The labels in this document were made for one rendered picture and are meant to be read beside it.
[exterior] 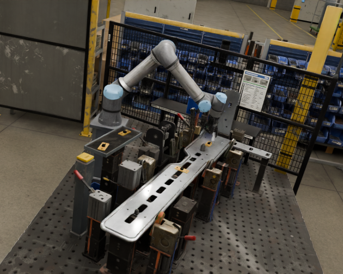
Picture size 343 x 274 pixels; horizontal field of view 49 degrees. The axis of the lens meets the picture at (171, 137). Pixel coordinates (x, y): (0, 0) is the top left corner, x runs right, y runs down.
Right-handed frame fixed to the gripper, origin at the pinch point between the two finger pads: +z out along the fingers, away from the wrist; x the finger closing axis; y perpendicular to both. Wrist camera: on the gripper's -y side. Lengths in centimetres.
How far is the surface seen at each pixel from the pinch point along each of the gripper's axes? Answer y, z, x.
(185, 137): 3.6, 4.0, -14.3
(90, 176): 97, -3, -24
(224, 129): -26.4, -0.1, 2.7
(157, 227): 108, -8, 21
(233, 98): -27.2, -25.0, 0.9
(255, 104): -55, -17, 12
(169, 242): 108, -5, 28
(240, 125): -46.6, -0.1, 9.1
